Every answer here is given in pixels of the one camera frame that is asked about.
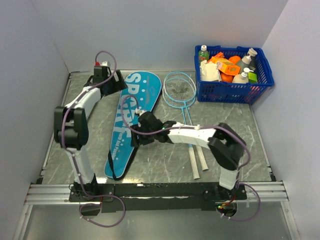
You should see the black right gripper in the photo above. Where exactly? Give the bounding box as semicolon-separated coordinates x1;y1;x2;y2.
130;123;156;148

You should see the blue sport racket bag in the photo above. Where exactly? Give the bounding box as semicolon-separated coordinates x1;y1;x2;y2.
104;71;162;181

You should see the blue badminton racket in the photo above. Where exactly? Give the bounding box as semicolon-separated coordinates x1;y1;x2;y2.
162;77;201;180
163;71;210;172

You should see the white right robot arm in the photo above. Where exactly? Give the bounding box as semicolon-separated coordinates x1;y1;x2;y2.
130;109;248;199

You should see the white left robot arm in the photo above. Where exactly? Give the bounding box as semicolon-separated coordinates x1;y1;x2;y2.
53;64;127;201

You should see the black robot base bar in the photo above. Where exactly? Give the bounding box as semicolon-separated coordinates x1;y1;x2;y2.
69;182;247;213

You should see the cream paper bag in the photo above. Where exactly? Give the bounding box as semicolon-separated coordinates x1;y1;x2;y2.
199;60;221;82

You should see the green drink bottle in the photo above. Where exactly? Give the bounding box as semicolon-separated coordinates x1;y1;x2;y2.
198;45;210;63

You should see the orange fruit front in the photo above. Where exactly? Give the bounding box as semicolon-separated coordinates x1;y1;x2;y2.
220;72;234;83

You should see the orange fruit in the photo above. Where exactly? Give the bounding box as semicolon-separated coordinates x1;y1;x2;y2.
220;72;234;83
228;55;242;65

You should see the orange snack box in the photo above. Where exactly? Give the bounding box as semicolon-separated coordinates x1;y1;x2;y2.
208;56;241;76

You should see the small orange packet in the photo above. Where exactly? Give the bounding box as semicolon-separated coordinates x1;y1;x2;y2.
214;52;225;58

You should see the cream pump lotion bottle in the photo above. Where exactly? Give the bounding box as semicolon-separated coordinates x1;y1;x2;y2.
232;67;251;84

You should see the blue plastic shopping basket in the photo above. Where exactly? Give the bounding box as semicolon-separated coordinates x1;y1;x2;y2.
194;45;275;104

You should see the orange fruit back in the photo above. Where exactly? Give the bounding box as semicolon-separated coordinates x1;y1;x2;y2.
228;55;242;65

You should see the green carton box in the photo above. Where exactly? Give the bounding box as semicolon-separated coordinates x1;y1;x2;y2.
247;72;258;84

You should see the grey pump bottle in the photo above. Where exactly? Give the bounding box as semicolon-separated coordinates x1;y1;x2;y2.
236;48;258;74

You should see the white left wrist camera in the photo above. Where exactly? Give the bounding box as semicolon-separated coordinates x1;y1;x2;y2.
95;61;111;68

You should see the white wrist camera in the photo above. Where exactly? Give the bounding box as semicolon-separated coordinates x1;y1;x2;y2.
95;61;111;68
134;108;146;116

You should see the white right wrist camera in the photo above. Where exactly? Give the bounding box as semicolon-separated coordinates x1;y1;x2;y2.
134;108;146;116

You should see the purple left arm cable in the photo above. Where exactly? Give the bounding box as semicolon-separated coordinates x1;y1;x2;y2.
61;50;117;196

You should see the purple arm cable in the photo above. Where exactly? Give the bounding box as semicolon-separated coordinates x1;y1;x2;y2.
120;95;251;187
61;50;117;196

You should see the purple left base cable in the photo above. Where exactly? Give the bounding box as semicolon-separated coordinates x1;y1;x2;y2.
78;194;126;228

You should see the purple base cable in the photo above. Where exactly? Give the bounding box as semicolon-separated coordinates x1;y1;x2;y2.
216;183;261;222
78;194;126;228

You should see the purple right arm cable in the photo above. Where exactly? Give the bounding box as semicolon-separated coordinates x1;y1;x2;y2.
120;95;251;187

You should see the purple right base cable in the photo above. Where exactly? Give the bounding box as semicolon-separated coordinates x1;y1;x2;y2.
216;183;261;222

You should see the aluminium frame rail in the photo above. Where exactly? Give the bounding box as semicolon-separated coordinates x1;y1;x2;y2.
24;181;289;205

